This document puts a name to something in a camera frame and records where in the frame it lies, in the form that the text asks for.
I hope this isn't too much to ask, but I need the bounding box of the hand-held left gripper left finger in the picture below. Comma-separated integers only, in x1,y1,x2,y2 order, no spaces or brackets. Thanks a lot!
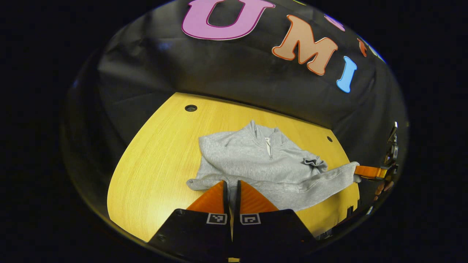
147,180,234,260

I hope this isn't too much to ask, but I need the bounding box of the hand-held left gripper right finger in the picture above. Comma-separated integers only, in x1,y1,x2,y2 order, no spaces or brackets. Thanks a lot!
232,179,319,259

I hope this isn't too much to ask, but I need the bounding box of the grey zip-neck sweatshirt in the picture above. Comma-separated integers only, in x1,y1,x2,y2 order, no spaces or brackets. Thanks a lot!
186,120,362,220

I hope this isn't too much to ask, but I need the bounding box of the black backdrop cloth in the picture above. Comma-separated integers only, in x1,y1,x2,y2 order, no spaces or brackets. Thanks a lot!
62,0,408,220

